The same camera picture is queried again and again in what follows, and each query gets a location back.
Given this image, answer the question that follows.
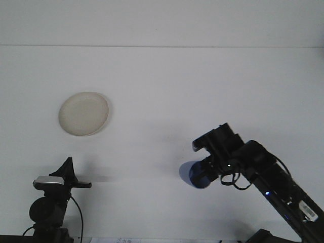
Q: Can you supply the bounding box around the pale round plate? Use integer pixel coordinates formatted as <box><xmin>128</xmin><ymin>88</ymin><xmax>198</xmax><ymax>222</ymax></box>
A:
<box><xmin>58</xmin><ymin>91</ymin><xmax>110</xmax><ymax>137</ymax></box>

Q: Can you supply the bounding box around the long black arm cable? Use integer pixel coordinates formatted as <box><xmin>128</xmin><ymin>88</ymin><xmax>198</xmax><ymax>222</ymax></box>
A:
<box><xmin>69</xmin><ymin>196</ymin><xmax>85</xmax><ymax>240</ymax></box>

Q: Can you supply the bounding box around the pale blue cup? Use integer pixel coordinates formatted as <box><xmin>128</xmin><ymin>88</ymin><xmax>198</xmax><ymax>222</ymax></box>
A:
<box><xmin>178</xmin><ymin>159</ymin><xmax>216</xmax><ymax>190</ymax></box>

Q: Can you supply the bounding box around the pale grey camera box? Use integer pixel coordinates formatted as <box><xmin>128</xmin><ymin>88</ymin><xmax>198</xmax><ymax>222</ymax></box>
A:
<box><xmin>33</xmin><ymin>176</ymin><xmax>65</xmax><ymax>191</ymax></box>
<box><xmin>191</xmin><ymin>138</ymin><xmax>212</xmax><ymax>153</ymax></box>

